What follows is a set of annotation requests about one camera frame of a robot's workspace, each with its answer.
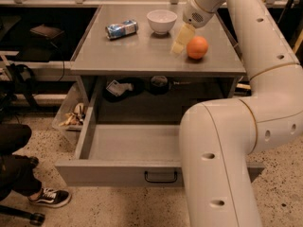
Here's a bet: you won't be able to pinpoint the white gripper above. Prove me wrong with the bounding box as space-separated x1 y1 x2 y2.
171 0 217 55

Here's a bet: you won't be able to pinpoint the orange fruit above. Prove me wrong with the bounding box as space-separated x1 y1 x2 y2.
187 36 208 60

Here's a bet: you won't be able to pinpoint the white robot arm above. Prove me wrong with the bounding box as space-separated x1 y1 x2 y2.
172 0 303 227

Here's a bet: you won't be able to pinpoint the open grey top drawer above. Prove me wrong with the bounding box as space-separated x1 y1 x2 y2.
56 99 261 187

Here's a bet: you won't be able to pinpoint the white bowl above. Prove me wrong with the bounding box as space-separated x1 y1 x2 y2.
147 9 177 34

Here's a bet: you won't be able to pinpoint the black tape roll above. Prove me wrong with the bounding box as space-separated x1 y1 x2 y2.
150 76 170 95

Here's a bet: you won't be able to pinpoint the crushed blue soda can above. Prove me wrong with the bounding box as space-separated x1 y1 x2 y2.
105 20 138 40

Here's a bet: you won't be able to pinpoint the black bag with paper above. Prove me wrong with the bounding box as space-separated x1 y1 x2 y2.
103 78 145 102

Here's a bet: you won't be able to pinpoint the clear plastic bin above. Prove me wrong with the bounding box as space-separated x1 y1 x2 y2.
52 83 86 145

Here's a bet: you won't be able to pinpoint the black box on shelf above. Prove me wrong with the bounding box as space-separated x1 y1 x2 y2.
30 25 64 41

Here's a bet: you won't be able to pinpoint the black and white sneaker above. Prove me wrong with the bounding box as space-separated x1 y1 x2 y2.
28 187 71 208

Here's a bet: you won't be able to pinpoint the person's leg black trousers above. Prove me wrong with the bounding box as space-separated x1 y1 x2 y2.
0 124 42 201

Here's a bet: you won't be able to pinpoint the black office chair base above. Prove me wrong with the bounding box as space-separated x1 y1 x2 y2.
0 157 45 226

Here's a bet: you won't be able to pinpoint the black drawer handle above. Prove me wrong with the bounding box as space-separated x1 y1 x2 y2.
144 171 178 183

